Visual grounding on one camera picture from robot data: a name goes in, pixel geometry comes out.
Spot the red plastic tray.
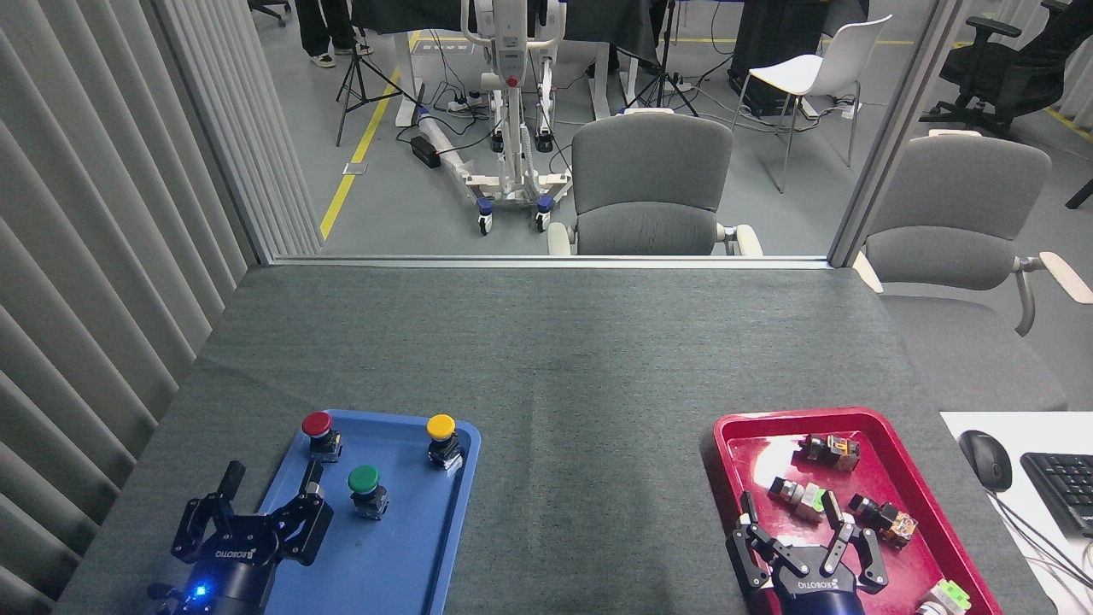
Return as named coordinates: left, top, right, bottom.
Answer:
left=711, top=407, right=1002, bottom=615

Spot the black office chair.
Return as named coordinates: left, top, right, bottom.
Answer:
left=919, top=0, right=1093, bottom=138

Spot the black orange switch module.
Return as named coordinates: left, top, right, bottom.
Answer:
left=847, top=494, right=920, bottom=550
left=798, top=432, right=862, bottom=474

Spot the white stand on wheels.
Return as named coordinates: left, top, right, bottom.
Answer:
left=418, top=0, right=575, bottom=237

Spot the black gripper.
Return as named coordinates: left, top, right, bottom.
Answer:
left=726, top=489, right=890, bottom=615
left=171, top=461, right=336, bottom=615

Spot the black computer mouse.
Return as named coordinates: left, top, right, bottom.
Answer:
left=957, top=429, right=1014, bottom=494

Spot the black tripod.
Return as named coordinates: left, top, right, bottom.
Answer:
left=335, top=24, right=420, bottom=149
left=627, top=0, right=700, bottom=119

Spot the person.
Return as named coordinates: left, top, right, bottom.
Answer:
left=294, top=0, right=375, bottom=69

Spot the red push button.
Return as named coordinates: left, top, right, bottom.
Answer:
left=301, top=411, right=344, bottom=465

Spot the blue plastic tray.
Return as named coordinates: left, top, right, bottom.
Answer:
left=254, top=408, right=482, bottom=615

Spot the green push button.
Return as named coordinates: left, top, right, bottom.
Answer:
left=347, top=465, right=391, bottom=521

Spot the silver post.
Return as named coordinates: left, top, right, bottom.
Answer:
left=827, top=0, right=967, bottom=269

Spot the grey table cloth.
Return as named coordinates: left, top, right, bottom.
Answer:
left=51, top=264, right=1070, bottom=615

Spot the white plastic chair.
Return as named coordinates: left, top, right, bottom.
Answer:
left=731, top=14, right=894, bottom=195

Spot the yellow push button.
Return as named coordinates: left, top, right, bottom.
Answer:
left=426, top=413, right=465, bottom=472

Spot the black keyboard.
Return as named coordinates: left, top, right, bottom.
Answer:
left=1020, top=451, right=1093, bottom=538

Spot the white green switch module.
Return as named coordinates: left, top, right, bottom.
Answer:
left=767, top=477, right=833, bottom=524
left=915, top=578, right=973, bottom=615

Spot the grey office chair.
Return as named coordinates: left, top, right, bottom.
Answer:
left=851, top=128, right=1093, bottom=337
left=546, top=108, right=764, bottom=257

